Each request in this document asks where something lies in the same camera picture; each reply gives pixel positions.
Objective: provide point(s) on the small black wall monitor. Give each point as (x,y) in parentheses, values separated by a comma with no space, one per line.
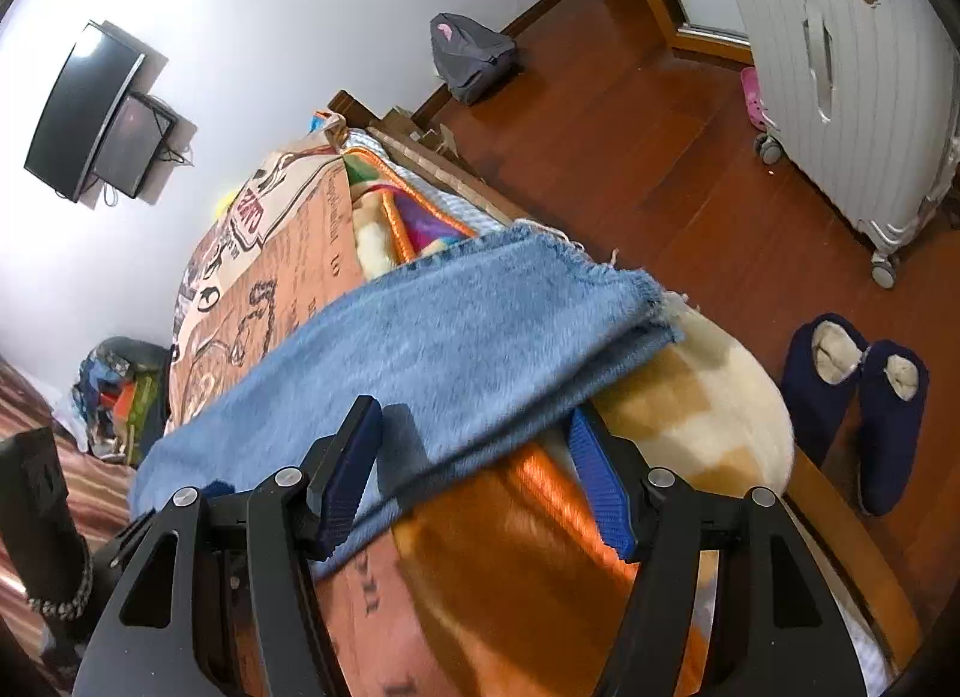
(135,146)

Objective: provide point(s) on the striped pink curtain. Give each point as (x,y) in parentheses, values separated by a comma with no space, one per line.
(45,397)

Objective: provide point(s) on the pink shoe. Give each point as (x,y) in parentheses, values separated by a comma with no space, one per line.
(754,97)

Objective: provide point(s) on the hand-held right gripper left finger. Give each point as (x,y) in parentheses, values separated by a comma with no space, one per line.
(345,473)

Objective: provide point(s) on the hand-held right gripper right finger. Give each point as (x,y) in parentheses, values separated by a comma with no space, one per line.
(601,481)

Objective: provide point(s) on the grey backpack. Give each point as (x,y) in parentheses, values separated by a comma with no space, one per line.
(472,56)

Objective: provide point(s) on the white suitcase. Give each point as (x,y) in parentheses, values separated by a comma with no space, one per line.
(847,82)

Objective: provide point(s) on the yellow foam tube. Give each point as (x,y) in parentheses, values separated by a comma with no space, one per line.
(221,202)

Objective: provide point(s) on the navy fleece-lined slipper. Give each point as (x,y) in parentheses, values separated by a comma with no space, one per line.
(814,397)
(892,434)

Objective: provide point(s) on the colourful fleece blanket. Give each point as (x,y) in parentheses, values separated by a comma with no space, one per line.
(525,592)

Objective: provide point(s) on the blue jeans pants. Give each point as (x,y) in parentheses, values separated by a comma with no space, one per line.
(450,337)

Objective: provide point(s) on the black wall television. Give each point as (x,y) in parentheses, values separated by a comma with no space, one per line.
(79,112)

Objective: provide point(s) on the pile of clothes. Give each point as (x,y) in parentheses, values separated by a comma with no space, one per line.
(105,382)

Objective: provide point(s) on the green storage bag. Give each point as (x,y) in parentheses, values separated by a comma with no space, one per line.
(146,404)

